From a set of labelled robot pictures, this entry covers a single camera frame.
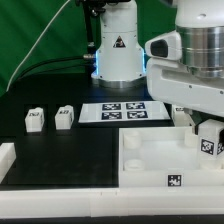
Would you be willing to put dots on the white front obstacle bar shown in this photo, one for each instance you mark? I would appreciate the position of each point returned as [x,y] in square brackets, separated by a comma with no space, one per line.
[111,202]

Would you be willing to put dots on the white sheet with AprilTags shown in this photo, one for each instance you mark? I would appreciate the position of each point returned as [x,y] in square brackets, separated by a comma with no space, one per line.
[123,111]

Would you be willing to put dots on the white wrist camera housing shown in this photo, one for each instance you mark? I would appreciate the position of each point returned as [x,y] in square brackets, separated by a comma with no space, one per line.
[166,46]

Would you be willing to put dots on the black camera stand pole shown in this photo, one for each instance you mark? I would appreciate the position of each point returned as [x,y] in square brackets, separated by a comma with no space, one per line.
[91,9]

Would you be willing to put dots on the white square tabletop tray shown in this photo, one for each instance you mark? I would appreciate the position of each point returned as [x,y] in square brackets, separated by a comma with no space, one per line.
[163,157]

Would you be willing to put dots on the white left obstacle block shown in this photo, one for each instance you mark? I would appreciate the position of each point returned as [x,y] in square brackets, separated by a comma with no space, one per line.
[7,158]

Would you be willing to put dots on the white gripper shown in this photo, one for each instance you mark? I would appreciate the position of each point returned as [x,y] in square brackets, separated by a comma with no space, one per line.
[170,82]

